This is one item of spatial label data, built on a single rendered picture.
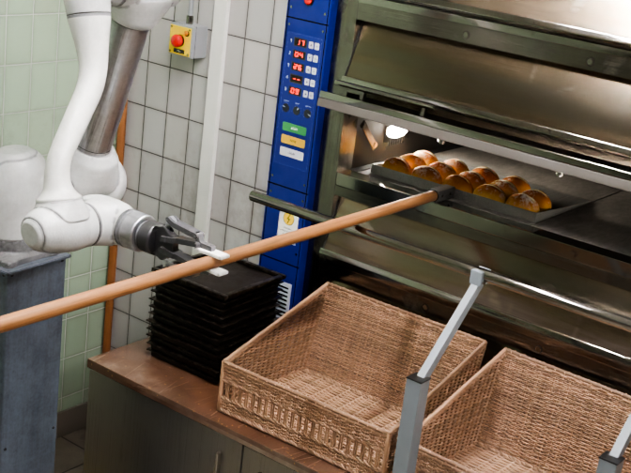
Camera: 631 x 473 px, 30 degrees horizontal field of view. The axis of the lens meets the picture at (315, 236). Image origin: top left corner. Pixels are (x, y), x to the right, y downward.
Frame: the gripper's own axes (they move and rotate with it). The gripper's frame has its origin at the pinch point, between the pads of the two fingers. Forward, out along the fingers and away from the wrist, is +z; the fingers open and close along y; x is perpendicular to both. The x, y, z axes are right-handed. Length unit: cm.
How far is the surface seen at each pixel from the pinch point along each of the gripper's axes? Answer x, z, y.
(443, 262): -54, 28, 3
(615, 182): -76, 57, -22
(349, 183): -92, -27, 4
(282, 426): -42, -5, 57
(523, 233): -91, 30, 2
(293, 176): -89, -46, 6
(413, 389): -31, 37, 26
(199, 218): -90, -82, 30
